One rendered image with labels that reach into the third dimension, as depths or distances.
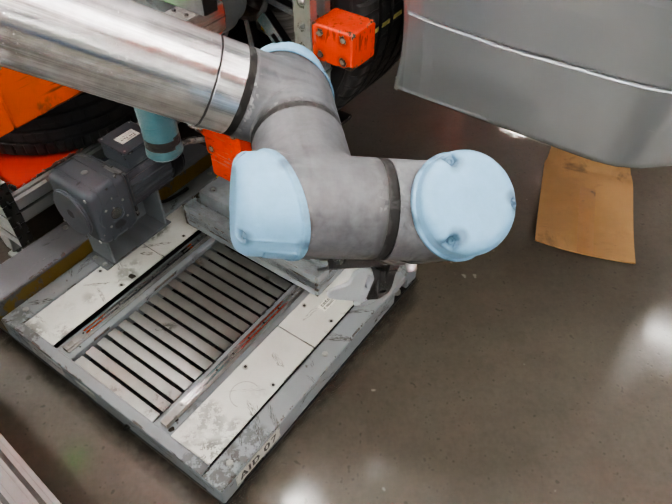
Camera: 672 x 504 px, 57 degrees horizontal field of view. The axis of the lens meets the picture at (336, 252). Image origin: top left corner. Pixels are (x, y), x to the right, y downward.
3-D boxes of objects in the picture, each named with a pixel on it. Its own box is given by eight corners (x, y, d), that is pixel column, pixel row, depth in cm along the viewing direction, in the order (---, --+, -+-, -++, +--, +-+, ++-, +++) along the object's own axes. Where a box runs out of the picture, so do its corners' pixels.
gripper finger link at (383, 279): (358, 277, 72) (374, 227, 65) (373, 276, 72) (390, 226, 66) (367, 310, 69) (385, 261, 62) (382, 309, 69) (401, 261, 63)
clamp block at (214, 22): (227, 30, 104) (223, -2, 100) (188, 51, 99) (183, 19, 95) (205, 21, 106) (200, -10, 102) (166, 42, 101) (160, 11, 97)
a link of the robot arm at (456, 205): (410, 138, 41) (526, 146, 43) (361, 170, 51) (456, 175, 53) (411, 258, 40) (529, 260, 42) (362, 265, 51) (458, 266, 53)
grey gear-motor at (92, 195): (222, 207, 195) (205, 112, 170) (118, 290, 171) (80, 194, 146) (181, 186, 202) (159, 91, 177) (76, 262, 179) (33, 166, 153)
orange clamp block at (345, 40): (335, 41, 118) (374, 55, 115) (310, 58, 114) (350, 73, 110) (335, 6, 113) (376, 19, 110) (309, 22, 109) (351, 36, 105)
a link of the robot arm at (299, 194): (224, 181, 51) (353, 187, 53) (231, 283, 43) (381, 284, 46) (231, 97, 45) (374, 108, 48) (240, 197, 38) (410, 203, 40)
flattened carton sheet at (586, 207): (631, 159, 225) (634, 152, 222) (633, 266, 188) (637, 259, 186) (546, 144, 231) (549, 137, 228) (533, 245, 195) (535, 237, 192)
